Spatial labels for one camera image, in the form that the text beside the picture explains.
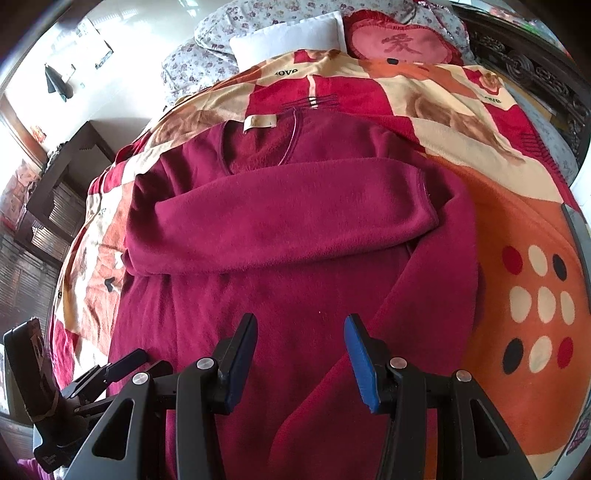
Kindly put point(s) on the grey bed sheet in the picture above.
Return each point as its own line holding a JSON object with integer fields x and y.
{"x": 554, "y": 143}

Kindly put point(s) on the brown slatted panel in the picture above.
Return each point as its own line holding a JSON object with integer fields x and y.
{"x": 27, "y": 281}

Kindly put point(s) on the red heart cushion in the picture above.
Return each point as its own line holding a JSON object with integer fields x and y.
{"x": 401, "y": 41}

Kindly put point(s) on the small red wall sticker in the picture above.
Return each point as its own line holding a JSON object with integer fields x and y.
{"x": 38, "y": 134}

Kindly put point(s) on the dark wooden cabinet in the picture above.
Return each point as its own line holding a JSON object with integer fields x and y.
{"x": 64, "y": 184}

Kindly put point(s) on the white pillow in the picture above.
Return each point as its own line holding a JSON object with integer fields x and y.
{"x": 286, "y": 34}

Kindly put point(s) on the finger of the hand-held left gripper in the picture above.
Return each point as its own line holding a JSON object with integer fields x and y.
{"x": 157, "y": 370}
{"x": 127, "y": 361}

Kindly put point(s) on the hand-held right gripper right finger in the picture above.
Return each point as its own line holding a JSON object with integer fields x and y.
{"x": 364, "y": 369}

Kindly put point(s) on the wooden window frame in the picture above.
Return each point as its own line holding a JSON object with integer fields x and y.
{"x": 18, "y": 124}

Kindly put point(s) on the pink cloth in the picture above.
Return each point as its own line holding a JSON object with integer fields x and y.
{"x": 32, "y": 468}

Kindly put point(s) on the white wall calendar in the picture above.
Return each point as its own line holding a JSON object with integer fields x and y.
{"x": 99, "y": 46}

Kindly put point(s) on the dark red fleece sweater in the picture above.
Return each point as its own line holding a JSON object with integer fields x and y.
{"x": 286, "y": 240}

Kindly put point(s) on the carved dark wooden headboard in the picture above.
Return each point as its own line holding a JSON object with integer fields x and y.
{"x": 531, "y": 64}

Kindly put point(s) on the red orange printed blanket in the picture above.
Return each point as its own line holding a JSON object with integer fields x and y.
{"x": 517, "y": 277}

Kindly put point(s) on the red patterned box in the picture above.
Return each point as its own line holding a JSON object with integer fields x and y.
{"x": 16, "y": 189}

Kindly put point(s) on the floral grey pillows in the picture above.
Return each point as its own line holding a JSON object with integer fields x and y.
{"x": 203, "y": 55}

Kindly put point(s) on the dark cloth on wall hook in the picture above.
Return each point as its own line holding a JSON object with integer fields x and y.
{"x": 57, "y": 81}

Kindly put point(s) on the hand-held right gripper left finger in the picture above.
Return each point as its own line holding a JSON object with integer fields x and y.
{"x": 240, "y": 364}

